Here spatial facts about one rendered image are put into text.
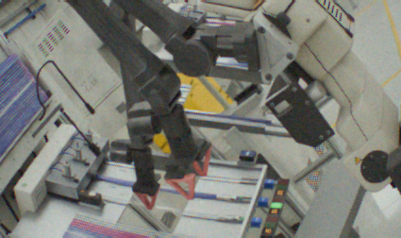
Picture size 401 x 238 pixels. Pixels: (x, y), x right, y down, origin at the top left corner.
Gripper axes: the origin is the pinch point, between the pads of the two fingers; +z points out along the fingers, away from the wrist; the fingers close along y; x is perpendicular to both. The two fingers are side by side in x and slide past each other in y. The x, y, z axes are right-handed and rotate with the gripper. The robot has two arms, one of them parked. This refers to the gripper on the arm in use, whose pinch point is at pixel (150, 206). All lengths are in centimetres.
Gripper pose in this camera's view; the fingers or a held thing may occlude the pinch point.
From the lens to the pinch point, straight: 195.5
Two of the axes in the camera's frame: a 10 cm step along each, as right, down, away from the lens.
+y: -2.3, 4.3, -8.7
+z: 0.6, 9.0, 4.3
